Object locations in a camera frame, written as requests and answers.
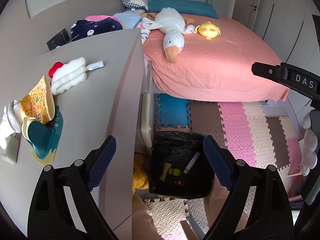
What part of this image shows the pink bed sheet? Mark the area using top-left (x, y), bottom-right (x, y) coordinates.
top-left (143, 15), bottom-right (289, 102)

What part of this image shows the black wall switch panel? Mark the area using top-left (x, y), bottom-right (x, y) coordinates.
top-left (46, 29), bottom-right (70, 51)

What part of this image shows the teal long pillow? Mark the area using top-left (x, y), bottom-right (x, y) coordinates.
top-left (148, 0), bottom-right (219, 19)

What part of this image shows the navy cartoon blanket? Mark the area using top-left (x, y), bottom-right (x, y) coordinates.
top-left (71, 17), bottom-right (125, 42)

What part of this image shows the white door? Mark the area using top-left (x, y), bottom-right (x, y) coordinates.
top-left (232, 0), bottom-right (261, 30)

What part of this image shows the checkered patchwork pillow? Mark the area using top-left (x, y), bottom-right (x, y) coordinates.
top-left (120, 0), bottom-right (151, 10)

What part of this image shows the red heart toy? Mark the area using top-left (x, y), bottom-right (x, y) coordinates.
top-left (48, 61), bottom-right (63, 78)

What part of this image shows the white goose plush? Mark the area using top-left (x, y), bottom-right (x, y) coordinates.
top-left (142, 8), bottom-right (195, 63)

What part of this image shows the white quilted cloth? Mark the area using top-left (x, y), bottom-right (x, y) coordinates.
top-left (1, 100), bottom-right (22, 150)

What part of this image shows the blue foam floor tile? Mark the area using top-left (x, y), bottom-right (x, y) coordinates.
top-left (155, 94), bottom-right (190, 132)

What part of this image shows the yellow corn snack bag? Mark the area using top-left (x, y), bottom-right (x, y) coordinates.
top-left (20, 75), bottom-right (55, 125)

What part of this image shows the light blue knit blanket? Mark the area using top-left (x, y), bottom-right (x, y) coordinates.
top-left (114, 12), bottom-right (142, 29)

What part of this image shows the white fluffy chair cushion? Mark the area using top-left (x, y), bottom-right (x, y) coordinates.
top-left (300, 110), bottom-right (319, 176)

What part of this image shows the pink foam floor tile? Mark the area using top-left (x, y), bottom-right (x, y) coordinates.
top-left (217, 102), bottom-right (257, 167)

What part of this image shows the yellow chick plush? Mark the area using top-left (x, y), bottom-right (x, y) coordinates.
top-left (195, 22), bottom-right (221, 40)

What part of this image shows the grey foam corner guard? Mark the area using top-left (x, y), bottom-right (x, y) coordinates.
top-left (1, 135), bottom-right (20, 165)

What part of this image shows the black trash bin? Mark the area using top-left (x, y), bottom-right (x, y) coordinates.
top-left (149, 131), bottom-right (215, 199)

